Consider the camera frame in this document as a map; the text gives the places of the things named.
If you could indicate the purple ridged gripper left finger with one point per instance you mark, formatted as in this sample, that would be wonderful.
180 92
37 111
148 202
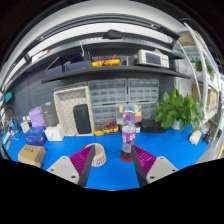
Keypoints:
76 168

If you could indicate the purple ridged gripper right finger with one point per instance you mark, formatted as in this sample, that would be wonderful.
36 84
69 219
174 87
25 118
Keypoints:
150 168

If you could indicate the plastic bottle with purple label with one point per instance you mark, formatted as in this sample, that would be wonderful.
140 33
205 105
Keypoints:
128 135

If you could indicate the white perforated cup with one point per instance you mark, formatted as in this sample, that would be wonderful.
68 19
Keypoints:
99 158

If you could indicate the red round coaster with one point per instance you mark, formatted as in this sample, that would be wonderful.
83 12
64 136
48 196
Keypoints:
124 159

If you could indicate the white small box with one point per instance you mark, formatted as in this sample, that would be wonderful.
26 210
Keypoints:
55 133

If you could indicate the black flat box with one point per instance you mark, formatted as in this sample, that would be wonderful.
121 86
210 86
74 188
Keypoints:
150 126

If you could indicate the black labelled small box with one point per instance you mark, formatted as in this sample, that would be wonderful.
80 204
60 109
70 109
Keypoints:
138 128

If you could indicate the brown cardboard box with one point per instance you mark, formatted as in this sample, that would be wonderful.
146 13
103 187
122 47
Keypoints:
32 155

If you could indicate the blue small box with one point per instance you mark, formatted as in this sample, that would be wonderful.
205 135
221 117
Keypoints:
35 136

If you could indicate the yellow multimeter with red leads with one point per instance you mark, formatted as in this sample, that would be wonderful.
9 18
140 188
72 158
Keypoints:
110 127

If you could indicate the white power adapter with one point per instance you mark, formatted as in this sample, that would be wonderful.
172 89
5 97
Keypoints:
195 137

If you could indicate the black rectangular speaker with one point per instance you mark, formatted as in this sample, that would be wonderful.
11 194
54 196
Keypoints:
82 120

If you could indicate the clear colourful parts organizer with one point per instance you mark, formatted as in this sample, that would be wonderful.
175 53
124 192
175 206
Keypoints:
123 110

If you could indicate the green potted plant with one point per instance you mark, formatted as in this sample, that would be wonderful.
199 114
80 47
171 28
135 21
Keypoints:
175 107

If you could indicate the dark grey book box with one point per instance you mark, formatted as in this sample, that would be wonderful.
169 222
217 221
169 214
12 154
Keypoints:
50 114

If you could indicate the purple plastic bag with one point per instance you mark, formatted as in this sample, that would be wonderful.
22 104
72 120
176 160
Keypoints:
36 117

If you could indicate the white pegboard tray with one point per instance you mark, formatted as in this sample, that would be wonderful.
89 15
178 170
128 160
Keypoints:
65 100

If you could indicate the grey drawer cabinet right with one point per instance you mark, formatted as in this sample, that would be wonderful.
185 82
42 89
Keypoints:
144 92

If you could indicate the grey drawer cabinet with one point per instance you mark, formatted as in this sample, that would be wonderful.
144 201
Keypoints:
105 95
144 92

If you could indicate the grey drawer cabinet left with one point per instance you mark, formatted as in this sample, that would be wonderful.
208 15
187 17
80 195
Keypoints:
105 95

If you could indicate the dark blue case on shelf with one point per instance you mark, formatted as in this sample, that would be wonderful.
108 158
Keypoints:
61 65

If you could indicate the black upper shelf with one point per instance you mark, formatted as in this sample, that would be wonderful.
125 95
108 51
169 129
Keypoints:
109 72

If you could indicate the yellow tool on shelf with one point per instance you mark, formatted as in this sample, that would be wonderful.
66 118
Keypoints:
106 62

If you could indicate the white oscilloscope on shelf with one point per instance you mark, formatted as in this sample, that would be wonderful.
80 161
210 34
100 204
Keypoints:
152 58

